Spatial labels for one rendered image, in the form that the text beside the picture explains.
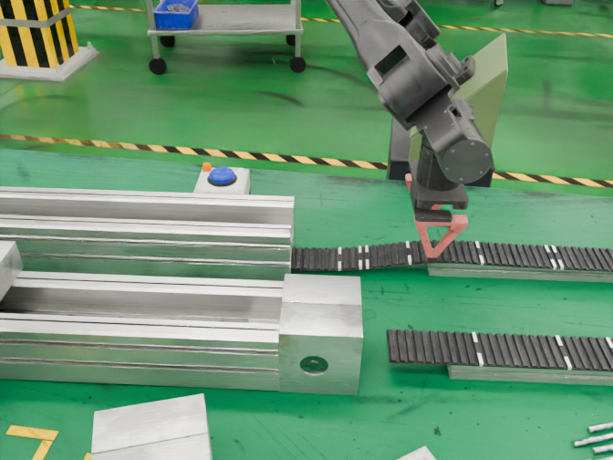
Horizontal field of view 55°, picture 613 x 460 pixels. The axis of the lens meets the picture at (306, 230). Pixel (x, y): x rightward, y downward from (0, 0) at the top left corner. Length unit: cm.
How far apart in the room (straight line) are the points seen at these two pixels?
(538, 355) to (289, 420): 30
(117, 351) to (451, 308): 43
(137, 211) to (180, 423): 41
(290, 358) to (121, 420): 19
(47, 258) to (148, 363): 26
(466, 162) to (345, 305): 21
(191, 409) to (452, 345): 32
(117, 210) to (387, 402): 47
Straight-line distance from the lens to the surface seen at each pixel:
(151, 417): 58
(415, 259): 85
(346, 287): 69
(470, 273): 88
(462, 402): 72
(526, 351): 75
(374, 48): 74
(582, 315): 88
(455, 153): 68
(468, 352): 73
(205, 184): 95
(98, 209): 92
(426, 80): 71
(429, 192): 78
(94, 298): 76
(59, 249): 89
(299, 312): 66
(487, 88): 108
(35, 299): 79
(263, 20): 383
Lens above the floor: 133
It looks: 36 degrees down
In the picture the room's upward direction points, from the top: 1 degrees clockwise
